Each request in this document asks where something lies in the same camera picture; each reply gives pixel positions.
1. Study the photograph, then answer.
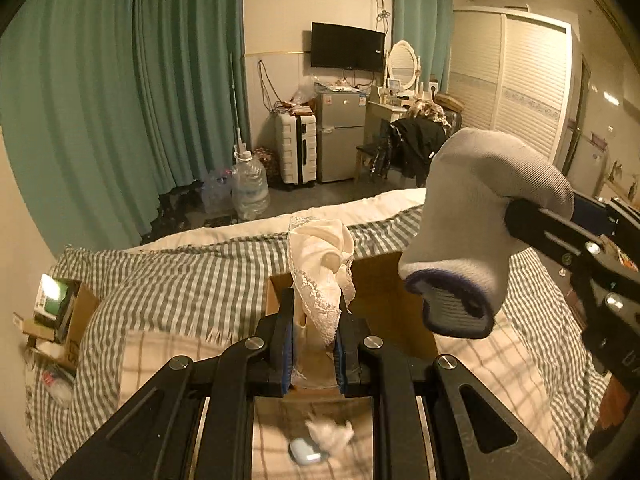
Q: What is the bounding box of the light blue earbuds case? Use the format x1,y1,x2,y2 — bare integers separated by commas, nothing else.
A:
288,437,329,467

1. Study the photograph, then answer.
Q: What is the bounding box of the open cardboard box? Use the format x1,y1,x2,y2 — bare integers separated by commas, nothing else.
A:
264,251,442,401

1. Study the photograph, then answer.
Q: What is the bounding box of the white lace cloth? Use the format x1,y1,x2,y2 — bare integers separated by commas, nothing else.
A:
288,216,356,347

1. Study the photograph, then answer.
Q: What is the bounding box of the black jacket on chair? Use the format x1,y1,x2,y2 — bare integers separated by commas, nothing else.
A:
386,117,447,188

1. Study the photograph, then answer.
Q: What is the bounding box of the small cardboard box with clutter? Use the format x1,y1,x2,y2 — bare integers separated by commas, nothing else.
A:
12,273,100,375

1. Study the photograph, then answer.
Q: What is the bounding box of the black wall television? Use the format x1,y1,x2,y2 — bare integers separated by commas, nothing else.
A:
310,22,385,74

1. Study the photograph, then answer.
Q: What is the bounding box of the green curtain right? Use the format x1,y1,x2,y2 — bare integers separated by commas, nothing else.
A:
392,0,454,91

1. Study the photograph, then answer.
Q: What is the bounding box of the green curtain left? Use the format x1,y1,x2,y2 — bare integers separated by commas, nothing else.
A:
1,0,247,252

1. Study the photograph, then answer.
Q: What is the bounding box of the white unicorn figurine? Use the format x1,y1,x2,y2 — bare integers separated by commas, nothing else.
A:
305,416,355,455

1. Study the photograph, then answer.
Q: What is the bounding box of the white suitcase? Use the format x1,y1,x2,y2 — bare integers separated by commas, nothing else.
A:
276,113,318,185

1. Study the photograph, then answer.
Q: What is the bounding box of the white louvered wardrobe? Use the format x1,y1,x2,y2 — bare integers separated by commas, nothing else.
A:
447,6,577,167

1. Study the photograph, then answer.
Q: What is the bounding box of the green curtain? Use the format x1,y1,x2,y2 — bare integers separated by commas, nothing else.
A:
1,0,247,252
392,0,454,91

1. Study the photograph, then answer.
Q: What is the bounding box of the white oval vanity mirror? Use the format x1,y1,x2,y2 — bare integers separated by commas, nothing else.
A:
385,40,421,90

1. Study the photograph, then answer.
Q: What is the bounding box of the large clear water bottle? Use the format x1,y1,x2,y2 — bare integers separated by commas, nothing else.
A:
232,150,270,221

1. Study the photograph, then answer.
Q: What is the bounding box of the green checked duvet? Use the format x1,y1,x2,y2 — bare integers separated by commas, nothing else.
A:
26,216,608,479

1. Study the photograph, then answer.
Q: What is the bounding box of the beige plaid blanket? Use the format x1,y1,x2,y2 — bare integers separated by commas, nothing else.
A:
118,314,608,479

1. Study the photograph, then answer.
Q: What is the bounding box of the silver mini fridge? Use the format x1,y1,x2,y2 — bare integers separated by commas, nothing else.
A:
317,90,367,183

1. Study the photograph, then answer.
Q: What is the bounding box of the grey white sock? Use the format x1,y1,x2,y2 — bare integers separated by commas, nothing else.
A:
398,128,574,313

